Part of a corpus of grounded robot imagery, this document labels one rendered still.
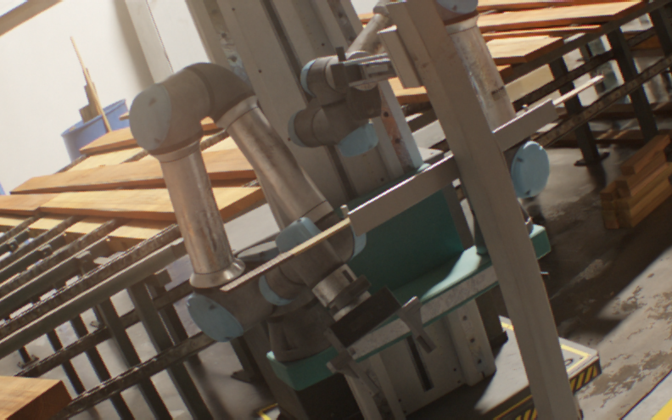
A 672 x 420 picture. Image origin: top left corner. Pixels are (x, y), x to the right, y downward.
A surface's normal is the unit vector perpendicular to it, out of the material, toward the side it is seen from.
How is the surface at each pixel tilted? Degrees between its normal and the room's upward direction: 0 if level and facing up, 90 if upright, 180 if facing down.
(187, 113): 101
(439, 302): 90
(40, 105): 89
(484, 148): 90
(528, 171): 98
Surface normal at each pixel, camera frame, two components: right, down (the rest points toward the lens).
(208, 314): -0.63, 0.54
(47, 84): 0.45, -0.04
